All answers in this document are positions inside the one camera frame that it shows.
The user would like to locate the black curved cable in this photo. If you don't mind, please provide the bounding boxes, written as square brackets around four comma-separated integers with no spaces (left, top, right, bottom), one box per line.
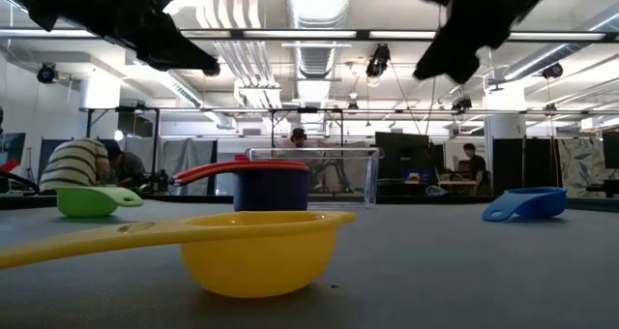
[0,168,43,194]

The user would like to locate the blue box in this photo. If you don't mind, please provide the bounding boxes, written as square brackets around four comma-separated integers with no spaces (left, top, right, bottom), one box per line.
[402,168,435,183]

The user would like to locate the large black monitor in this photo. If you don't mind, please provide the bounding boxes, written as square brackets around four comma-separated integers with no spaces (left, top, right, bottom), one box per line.
[373,131,432,181]

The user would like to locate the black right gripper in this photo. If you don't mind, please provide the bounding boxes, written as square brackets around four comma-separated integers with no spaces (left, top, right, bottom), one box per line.
[413,0,547,85]

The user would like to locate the silver ventilation duct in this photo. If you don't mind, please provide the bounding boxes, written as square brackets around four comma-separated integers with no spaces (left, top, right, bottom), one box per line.
[284,0,353,81]

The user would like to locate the clear plastic basket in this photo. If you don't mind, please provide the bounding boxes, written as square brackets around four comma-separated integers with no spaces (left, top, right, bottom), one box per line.
[245,146,386,210]

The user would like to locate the person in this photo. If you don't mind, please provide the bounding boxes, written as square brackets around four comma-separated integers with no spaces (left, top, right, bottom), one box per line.
[281,127,323,162]
[103,139,147,191]
[461,142,490,196]
[38,137,110,195]

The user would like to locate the black background metal frame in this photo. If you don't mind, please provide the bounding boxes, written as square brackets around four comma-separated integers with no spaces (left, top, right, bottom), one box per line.
[78,105,619,197]

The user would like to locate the small black bench device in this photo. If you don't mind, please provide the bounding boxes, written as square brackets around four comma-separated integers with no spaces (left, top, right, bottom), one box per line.
[152,168,177,195]

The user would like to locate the teal wall picture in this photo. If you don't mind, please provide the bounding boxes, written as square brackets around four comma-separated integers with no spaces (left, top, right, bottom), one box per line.
[0,132,27,168]

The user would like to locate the wooden background desk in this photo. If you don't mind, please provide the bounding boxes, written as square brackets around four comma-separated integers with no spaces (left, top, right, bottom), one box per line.
[436,171,486,196]

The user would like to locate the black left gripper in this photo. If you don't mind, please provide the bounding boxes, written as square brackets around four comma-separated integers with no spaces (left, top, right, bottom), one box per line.
[52,0,219,73]

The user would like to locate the floral wall cloth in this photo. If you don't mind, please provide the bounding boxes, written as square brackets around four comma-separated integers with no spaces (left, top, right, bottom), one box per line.
[557,136,606,199]

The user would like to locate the yellow measuring cup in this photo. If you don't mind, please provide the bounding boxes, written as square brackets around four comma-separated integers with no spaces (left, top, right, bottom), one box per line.
[0,210,357,300]

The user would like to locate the green measuring cup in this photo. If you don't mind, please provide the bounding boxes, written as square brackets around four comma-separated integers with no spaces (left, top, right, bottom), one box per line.
[51,185,145,219]

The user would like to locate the orange measuring cup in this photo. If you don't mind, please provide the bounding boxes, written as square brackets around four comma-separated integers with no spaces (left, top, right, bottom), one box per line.
[171,164,310,188]

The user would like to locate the purple measuring cup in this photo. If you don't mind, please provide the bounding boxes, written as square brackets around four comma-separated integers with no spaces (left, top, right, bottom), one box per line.
[232,167,311,213]

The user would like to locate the black metal rig frame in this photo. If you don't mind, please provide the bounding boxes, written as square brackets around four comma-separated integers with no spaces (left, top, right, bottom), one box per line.
[0,26,619,44]

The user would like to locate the blue measuring cup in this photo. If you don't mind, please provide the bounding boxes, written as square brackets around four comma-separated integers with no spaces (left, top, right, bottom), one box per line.
[481,187,569,224]

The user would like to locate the dark blue panel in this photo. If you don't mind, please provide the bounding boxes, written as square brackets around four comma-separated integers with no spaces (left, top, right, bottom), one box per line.
[37,137,74,185]

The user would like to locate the black partition panel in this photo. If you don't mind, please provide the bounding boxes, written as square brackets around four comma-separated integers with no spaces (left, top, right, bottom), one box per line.
[491,136,561,198]

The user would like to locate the white column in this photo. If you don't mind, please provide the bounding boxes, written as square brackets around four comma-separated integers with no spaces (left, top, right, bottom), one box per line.
[78,75,122,141]
[485,84,528,194]

